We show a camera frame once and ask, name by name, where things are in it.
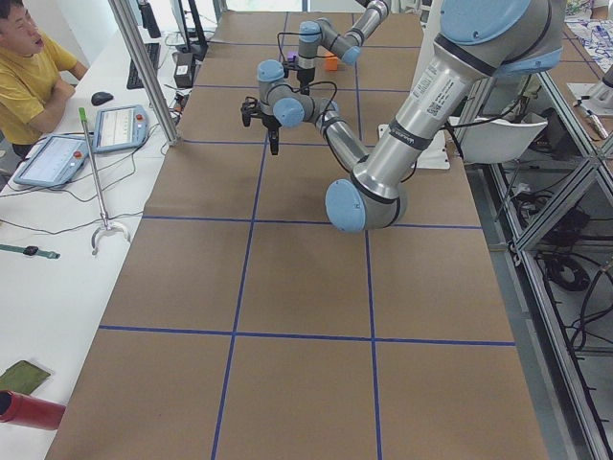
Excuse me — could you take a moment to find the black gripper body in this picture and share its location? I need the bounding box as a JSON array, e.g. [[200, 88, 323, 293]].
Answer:
[[262, 114, 282, 133], [296, 68, 315, 95]]

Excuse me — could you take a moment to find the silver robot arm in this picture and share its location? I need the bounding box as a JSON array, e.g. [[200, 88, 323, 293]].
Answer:
[[241, 1, 566, 232], [286, 0, 392, 95]]

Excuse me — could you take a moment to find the orange foam block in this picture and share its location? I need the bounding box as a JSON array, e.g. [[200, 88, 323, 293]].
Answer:
[[324, 53, 339, 72]]

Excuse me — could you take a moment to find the black power adapter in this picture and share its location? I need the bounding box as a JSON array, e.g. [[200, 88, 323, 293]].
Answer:
[[173, 52, 195, 89]]

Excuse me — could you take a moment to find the black monitor stand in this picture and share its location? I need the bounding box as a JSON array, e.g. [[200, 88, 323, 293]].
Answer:
[[178, 0, 209, 61]]

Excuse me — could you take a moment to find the black keyboard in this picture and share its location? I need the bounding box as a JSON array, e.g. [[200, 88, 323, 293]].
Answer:
[[125, 42, 162, 91]]

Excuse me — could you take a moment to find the far blue teach pendant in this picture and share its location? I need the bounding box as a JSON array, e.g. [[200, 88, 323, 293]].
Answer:
[[92, 104, 148, 153]]

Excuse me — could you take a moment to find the blue teach pendant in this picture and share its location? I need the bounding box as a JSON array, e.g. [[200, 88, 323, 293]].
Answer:
[[92, 104, 148, 153], [13, 135, 88, 187]]

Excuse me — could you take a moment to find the black computer mouse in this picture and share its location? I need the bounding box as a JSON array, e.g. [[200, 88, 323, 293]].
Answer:
[[90, 91, 114, 106]]

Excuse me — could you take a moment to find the metal reacher grabber tool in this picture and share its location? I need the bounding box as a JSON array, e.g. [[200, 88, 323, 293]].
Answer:
[[79, 107, 131, 256]]

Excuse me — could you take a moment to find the near blue teach pendant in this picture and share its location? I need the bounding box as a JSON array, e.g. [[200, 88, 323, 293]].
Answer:
[[13, 135, 88, 187]]

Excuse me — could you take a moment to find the man in yellow shirt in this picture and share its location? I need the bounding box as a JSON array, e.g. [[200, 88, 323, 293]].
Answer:
[[1, 1, 87, 160]]

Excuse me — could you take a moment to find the green wallet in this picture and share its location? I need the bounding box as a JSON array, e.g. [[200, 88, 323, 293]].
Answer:
[[0, 360, 51, 395]]

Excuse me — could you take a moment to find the red cylindrical bottle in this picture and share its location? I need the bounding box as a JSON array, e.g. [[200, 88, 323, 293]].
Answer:
[[1, 390, 66, 430]]

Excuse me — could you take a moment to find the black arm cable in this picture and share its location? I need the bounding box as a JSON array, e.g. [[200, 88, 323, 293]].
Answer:
[[306, 80, 341, 114]]

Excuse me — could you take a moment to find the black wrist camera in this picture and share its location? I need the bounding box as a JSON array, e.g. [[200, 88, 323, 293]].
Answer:
[[240, 96, 261, 127]]

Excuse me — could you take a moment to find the aluminium frame post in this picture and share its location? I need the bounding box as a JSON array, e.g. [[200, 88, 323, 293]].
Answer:
[[108, 0, 179, 146]]

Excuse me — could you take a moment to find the green strap smartwatch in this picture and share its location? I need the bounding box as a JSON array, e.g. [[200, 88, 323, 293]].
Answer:
[[0, 243, 60, 260]]

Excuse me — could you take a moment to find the aluminium side frame rack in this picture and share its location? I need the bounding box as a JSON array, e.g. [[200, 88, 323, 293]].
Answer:
[[488, 28, 613, 460]]

